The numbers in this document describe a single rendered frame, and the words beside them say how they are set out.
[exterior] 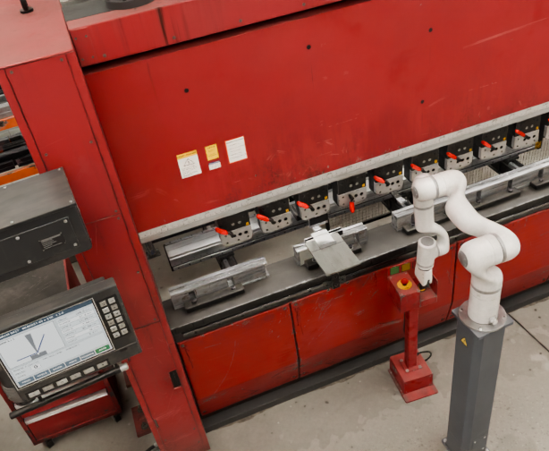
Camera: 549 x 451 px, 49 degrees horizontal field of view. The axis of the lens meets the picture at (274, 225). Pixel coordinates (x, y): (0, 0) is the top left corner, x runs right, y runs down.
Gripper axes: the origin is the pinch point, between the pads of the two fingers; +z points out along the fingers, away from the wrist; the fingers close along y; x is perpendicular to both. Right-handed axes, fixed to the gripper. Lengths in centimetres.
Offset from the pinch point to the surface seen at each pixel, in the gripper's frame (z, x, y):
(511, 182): -16, 71, -37
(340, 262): -25.4, -40.8, -8.0
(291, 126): -91, -52, -32
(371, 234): -10.6, -13.3, -34.3
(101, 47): -145, -119, -30
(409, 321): 22.6, -7.6, 2.9
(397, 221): -17.8, -0.3, -31.0
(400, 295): -3.9, -14.9, 4.9
